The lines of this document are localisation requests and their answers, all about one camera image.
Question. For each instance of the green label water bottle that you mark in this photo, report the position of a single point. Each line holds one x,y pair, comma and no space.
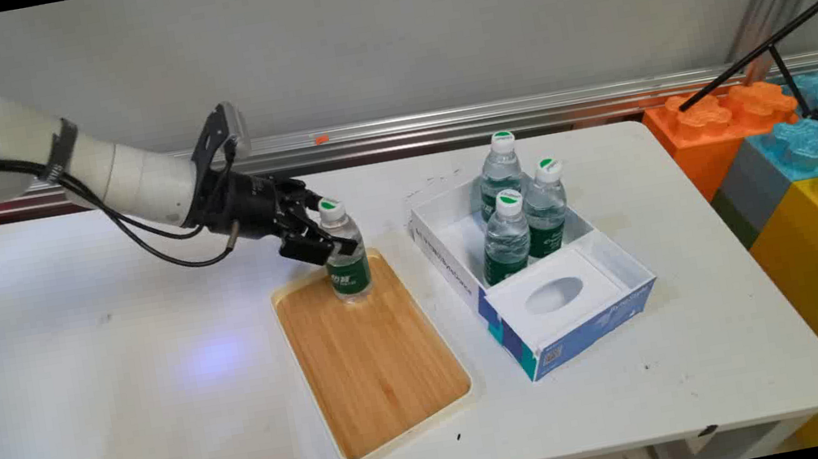
351,276
547,208
501,165
506,247

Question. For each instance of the orange giant building block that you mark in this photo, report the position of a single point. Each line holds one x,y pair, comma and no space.
700,150

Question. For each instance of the aluminium wall rail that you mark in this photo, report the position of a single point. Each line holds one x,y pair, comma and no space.
442,126

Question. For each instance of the grey giant building block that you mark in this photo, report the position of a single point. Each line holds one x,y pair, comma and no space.
748,196

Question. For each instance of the bamboo serving tray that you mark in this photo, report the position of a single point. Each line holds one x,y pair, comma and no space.
372,358

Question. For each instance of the black table edge clip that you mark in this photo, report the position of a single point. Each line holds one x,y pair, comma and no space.
707,430

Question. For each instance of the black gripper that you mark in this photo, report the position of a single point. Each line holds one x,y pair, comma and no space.
245,206

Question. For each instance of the white blue cardboard box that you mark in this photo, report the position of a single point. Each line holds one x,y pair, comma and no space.
579,317

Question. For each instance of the small orange marker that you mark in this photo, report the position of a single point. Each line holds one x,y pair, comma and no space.
321,140

